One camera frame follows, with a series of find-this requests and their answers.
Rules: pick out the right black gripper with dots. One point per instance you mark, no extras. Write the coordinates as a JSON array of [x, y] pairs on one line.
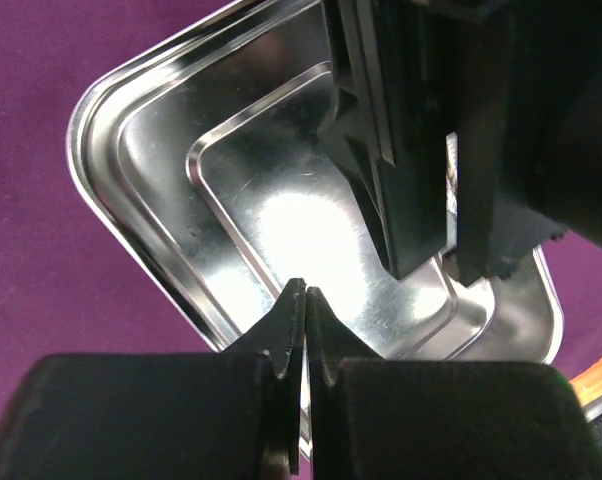
[[528, 84]]

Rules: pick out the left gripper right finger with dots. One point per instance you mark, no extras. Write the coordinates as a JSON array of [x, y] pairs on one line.
[[373, 418]]

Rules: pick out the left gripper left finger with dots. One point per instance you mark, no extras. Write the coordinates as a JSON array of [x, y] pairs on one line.
[[228, 415]]

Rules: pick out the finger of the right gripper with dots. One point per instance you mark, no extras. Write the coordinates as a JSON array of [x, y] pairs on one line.
[[391, 110]]

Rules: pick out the steel instrument tray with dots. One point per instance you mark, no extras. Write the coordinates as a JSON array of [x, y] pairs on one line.
[[201, 156]]

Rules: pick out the purple surgical wrap cloth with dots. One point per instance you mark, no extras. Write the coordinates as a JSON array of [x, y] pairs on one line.
[[67, 284]]

